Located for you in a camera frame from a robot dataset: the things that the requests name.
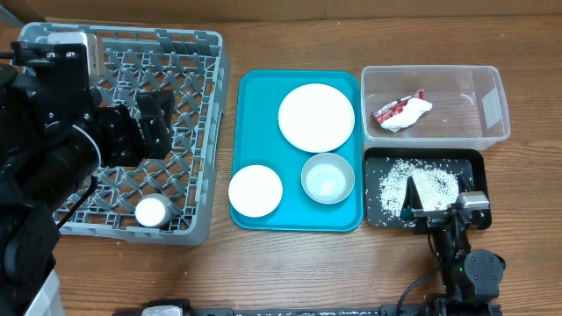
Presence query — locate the grey dishwasher rack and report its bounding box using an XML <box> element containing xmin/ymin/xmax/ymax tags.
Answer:
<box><xmin>18</xmin><ymin>22</ymin><xmax>230</xmax><ymax>246</ymax></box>

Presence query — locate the clear plastic bin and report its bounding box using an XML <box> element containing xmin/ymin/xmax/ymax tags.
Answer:
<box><xmin>360</xmin><ymin>65</ymin><xmax>511</xmax><ymax>150</ymax></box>

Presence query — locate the grey bowl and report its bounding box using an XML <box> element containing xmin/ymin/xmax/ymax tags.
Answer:
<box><xmin>301</xmin><ymin>153</ymin><xmax>355</xmax><ymax>205</ymax></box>

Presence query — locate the white rice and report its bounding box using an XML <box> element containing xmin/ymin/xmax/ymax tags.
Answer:
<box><xmin>364</xmin><ymin>157</ymin><xmax>459</xmax><ymax>228</ymax></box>

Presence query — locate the white paper cup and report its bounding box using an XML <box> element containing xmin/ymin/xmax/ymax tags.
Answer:
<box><xmin>134</xmin><ymin>193</ymin><xmax>173</xmax><ymax>227</ymax></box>

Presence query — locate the large white plate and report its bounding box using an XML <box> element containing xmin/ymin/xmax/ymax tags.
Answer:
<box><xmin>277</xmin><ymin>83</ymin><xmax>355</xmax><ymax>154</ymax></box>

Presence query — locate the red snack wrapper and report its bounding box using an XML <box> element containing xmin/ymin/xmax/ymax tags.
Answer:
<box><xmin>371</xmin><ymin>90</ymin><xmax>424</xmax><ymax>125</ymax></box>

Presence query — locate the white tissue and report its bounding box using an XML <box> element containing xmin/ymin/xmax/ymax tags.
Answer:
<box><xmin>380</xmin><ymin>97</ymin><xmax>433</xmax><ymax>133</ymax></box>

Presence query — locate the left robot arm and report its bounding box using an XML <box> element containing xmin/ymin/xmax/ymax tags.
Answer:
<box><xmin>1</xmin><ymin>41</ymin><xmax>175</xmax><ymax>315</ymax></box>

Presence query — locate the black tray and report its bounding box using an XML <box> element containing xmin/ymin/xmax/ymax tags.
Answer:
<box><xmin>363</xmin><ymin>147</ymin><xmax>493</xmax><ymax>231</ymax></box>

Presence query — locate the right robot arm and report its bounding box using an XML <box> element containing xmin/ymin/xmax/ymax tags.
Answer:
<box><xmin>395</xmin><ymin>174</ymin><xmax>506</xmax><ymax>315</ymax></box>

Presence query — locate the teal plastic tray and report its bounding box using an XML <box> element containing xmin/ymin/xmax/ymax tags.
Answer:
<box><xmin>230</xmin><ymin>69</ymin><xmax>364</xmax><ymax>233</ymax></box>

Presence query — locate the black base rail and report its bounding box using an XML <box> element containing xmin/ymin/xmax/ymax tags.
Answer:
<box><xmin>112</xmin><ymin>298</ymin><xmax>501</xmax><ymax>316</ymax></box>

